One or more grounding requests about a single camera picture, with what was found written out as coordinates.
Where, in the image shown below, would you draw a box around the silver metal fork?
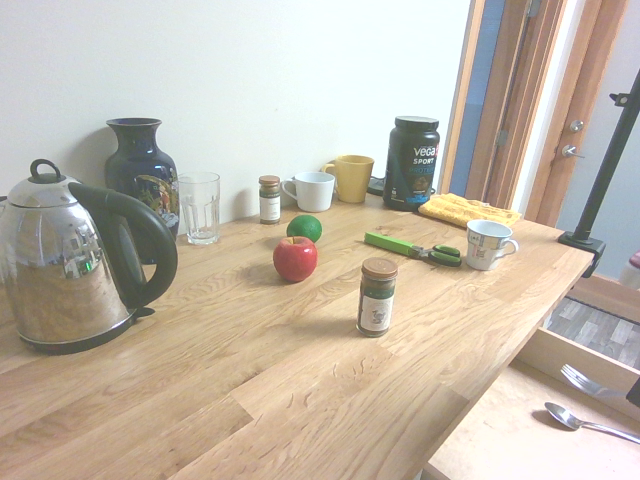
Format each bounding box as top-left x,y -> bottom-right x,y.
559,363 -> 629,400

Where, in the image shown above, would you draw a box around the large open wooden drawer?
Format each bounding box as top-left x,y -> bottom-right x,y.
424,324 -> 640,480

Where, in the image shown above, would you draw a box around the silver metal spoon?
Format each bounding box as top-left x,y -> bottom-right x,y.
543,401 -> 640,445

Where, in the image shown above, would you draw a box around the white patterned cup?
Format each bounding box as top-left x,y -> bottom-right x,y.
465,219 -> 521,272

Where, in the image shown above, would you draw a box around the folded yellow towel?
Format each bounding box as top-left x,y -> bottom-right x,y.
417,192 -> 523,230

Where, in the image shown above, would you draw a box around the spice jar brown lid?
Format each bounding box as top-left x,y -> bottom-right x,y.
258,174 -> 282,226
355,257 -> 400,339

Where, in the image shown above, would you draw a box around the black Vega protein tub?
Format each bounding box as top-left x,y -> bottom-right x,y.
382,115 -> 441,212

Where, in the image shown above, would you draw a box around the yellow mug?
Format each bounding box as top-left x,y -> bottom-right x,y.
321,154 -> 376,204

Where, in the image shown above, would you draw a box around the red apple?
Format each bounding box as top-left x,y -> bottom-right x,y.
272,235 -> 320,284

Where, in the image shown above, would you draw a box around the green lime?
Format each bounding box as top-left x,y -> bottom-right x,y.
285,214 -> 324,245

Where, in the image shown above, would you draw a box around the plain white mug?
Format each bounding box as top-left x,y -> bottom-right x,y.
280,171 -> 336,213

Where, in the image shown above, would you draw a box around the clear ribbed glass tumbler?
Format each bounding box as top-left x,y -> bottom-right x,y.
177,171 -> 222,246

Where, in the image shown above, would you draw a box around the dark blue painted vase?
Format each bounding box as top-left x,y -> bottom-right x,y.
103,117 -> 180,265

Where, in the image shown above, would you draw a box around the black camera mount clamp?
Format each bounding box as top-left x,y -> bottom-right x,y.
558,67 -> 640,279

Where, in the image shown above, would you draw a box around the green handled scissors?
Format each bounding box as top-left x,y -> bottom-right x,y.
363,231 -> 463,269

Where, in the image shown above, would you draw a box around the wooden door frame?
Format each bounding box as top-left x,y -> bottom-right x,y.
438,0 -> 632,226

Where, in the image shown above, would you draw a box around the steel kettle black handle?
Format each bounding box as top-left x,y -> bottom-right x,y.
0,158 -> 180,356

